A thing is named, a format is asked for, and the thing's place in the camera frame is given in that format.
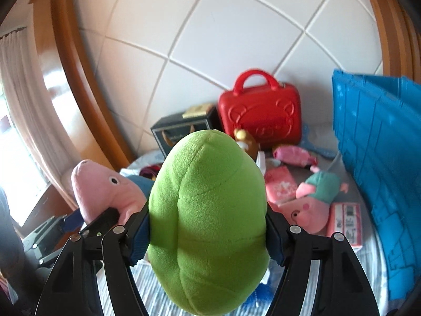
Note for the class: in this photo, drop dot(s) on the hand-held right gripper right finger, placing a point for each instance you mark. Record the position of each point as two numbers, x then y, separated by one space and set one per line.
274 237

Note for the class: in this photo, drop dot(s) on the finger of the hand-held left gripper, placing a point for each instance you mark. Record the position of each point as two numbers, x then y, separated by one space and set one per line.
71 222
100 222

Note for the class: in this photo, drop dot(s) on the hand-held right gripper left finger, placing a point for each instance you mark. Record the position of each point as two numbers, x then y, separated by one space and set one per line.
139 237

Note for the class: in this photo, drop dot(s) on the pink pig plush blue clothing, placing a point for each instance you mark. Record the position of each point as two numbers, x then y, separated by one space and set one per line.
98 187

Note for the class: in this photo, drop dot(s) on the green frog plush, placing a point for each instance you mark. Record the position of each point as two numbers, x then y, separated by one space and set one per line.
207 210

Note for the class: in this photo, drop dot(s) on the blue plastic crate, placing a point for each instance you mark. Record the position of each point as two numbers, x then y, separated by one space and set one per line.
378 154

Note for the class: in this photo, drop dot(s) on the pink floral tissue pack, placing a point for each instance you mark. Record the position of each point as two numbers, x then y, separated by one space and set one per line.
278 208
281 182

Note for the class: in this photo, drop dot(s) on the dark clothing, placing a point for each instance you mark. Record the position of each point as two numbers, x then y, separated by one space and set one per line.
10 237

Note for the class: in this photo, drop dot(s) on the pink pig plush teal clothing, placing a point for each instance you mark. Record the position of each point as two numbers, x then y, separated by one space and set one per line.
312 200

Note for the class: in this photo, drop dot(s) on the pink white tissue pack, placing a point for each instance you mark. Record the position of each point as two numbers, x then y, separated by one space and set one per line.
345 223

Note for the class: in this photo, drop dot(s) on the window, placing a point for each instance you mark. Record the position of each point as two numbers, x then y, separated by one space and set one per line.
19 171

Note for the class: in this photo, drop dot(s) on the white box blue edge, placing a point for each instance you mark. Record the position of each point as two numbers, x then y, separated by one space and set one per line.
262 161

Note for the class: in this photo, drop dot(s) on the pink pouch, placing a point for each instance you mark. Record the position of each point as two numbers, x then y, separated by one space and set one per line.
294 154

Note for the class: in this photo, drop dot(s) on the brown bear plush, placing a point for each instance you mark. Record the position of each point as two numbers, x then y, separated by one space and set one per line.
245 141

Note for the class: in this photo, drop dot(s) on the black gift box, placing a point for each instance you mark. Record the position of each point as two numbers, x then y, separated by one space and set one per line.
177 131

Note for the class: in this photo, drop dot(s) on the red suitcase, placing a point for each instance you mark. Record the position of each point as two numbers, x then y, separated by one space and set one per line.
259 112

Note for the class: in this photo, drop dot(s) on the small gold box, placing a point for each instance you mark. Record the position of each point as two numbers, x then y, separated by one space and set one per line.
197 111

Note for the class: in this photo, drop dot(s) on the pale pink curtain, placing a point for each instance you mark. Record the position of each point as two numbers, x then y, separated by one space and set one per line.
29 89

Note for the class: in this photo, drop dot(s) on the wooden wall frame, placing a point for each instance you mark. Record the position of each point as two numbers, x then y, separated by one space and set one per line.
391 23
82 72

